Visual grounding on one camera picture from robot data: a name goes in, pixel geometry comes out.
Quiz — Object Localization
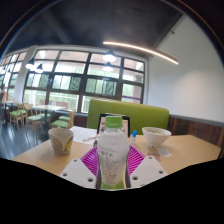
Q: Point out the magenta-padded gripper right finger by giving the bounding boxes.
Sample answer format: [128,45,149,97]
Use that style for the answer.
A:
[127,144,169,189]

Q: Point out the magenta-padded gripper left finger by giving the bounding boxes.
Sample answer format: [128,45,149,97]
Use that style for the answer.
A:
[59,145,101,190]

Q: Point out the green-capped clear drink bottle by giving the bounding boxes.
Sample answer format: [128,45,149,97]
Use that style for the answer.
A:
[95,114,132,191]

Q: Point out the small white paper slip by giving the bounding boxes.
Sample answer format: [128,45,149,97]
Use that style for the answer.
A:
[155,146,174,158]

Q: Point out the patterned paper cup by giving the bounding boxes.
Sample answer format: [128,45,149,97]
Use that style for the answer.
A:
[47,127,75,157]

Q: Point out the white ceramic bowl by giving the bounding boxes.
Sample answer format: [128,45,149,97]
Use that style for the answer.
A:
[141,126,173,148]

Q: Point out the small blue-capped white bottle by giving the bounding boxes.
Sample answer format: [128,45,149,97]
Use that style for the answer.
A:
[130,130,138,145]

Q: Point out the white printed paper sheet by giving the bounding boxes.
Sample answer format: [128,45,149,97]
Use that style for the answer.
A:
[68,125,100,145]

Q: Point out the dark-framed menu stand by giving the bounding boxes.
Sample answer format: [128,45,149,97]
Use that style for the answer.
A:
[96,113,132,138]

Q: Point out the green upholstered bench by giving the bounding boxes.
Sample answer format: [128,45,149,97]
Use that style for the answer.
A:
[86,98,171,136]

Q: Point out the green-seated wooden chairs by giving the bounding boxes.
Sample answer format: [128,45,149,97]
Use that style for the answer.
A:
[8,102,77,134]

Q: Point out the light wooden dining table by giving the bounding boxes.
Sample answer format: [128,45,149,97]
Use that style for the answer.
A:
[31,104,67,135]

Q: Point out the dark pendant ceiling lamps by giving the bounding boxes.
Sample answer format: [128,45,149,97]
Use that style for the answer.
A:
[24,49,118,75]

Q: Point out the long linear ceiling light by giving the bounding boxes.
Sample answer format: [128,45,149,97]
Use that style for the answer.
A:
[102,40,180,66]

